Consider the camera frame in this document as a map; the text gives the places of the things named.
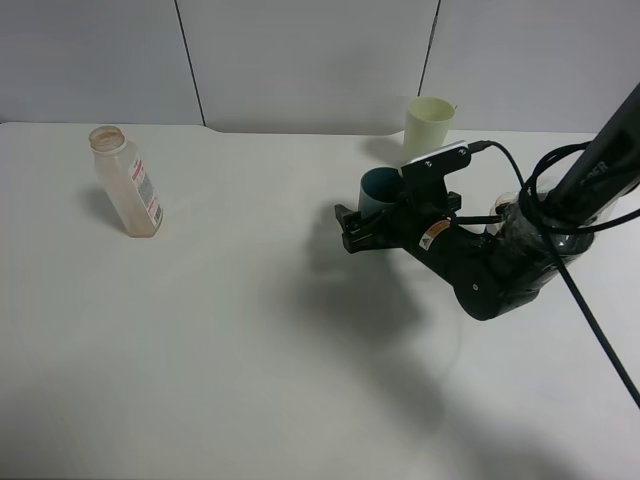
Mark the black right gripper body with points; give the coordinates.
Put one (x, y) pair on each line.
(437, 240)

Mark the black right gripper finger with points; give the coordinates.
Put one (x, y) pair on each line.
(454, 202)
(360, 234)

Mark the teal plastic cup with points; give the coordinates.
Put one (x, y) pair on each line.
(379, 188)

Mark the clear plastic drink bottle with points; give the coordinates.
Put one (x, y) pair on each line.
(121, 172)

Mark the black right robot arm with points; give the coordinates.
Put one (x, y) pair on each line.
(499, 262)

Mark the blue sleeved clear cup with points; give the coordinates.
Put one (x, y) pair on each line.
(511, 223)

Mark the pale yellow plastic cup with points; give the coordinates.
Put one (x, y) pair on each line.
(428, 120)

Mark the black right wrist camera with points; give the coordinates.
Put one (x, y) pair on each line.
(424, 176)

